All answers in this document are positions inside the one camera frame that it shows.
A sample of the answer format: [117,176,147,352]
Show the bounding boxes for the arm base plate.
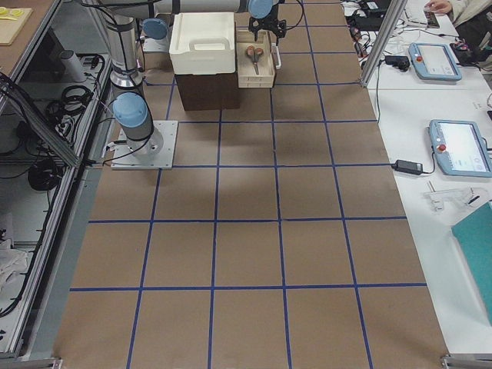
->
[143,35,170,53]

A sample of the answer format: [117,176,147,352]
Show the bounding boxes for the person's hand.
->
[424,0,453,15]

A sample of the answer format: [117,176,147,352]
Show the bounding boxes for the white drawer handle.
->
[271,43,281,70]

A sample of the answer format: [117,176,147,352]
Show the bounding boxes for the black power adapter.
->
[391,159,424,175]

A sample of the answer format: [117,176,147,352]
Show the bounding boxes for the blue teach pendant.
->
[408,42,462,81]
[428,119,491,178]

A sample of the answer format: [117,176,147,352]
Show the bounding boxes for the light wooden drawer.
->
[236,29,278,88]

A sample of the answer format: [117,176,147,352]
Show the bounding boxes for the grey cylinder speaker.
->
[59,50,86,82]

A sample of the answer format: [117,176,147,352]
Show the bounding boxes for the orange grey handled scissors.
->
[245,45,264,75]

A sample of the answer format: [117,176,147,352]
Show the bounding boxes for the aluminium frame post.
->
[360,0,406,88]

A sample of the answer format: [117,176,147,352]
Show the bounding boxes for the far blue teach pendant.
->
[408,42,462,81]

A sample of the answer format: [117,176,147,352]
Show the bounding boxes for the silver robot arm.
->
[81,1,287,155]

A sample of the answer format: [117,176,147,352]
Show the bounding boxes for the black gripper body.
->
[248,15,287,32]

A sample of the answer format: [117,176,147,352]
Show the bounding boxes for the wooden board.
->
[0,6,33,46]

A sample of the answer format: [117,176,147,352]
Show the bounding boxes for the white plastic bin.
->
[169,12,236,75]

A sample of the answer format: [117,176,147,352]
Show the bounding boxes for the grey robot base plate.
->
[111,121,178,170]

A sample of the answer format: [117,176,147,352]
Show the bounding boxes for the near blue teach pendant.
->
[428,119,491,178]

